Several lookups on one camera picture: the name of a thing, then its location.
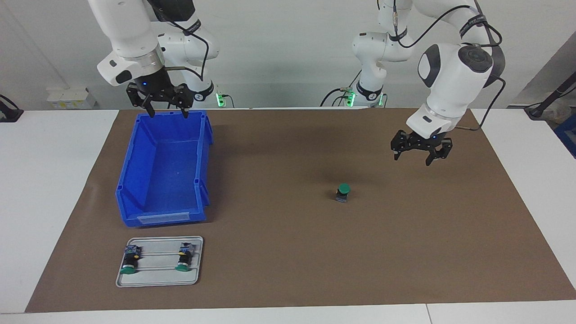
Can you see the green button with yellow mark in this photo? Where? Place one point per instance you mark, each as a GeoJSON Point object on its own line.
{"type": "Point", "coordinates": [184, 257]}

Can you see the brown table mat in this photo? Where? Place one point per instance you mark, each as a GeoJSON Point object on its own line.
{"type": "Point", "coordinates": [292, 247]}

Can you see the black table clamp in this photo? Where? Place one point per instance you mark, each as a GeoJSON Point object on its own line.
{"type": "Point", "coordinates": [9, 113]}

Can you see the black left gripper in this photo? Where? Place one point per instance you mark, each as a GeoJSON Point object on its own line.
{"type": "Point", "coordinates": [423, 143]}

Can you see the blue plastic storage bin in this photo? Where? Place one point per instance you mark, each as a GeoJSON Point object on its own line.
{"type": "Point", "coordinates": [166, 180]}

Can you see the green button with silver label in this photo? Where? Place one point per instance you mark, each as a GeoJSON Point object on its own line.
{"type": "Point", "coordinates": [130, 261]}

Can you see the blue crate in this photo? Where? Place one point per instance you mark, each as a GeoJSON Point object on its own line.
{"type": "Point", "coordinates": [568, 135]}

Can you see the black stand pole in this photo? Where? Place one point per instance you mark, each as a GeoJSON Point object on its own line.
{"type": "Point", "coordinates": [558, 92]}

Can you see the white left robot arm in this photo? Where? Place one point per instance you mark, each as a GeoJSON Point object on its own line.
{"type": "Point", "coordinates": [450, 90]}

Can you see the green push button switch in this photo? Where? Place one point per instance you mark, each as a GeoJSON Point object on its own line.
{"type": "Point", "coordinates": [343, 188]}

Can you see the green lit base connector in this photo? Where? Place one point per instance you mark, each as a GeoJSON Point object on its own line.
{"type": "Point", "coordinates": [350, 98]}
{"type": "Point", "coordinates": [220, 100]}

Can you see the grey metal tray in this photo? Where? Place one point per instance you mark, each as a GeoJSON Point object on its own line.
{"type": "Point", "coordinates": [157, 279]}

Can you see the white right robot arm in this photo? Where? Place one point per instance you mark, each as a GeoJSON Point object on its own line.
{"type": "Point", "coordinates": [130, 36]}

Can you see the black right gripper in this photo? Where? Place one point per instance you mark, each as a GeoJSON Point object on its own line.
{"type": "Point", "coordinates": [155, 87]}

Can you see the white boxes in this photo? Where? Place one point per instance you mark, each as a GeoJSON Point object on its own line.
{"type": "Point", "coordinates": [63, 96]}

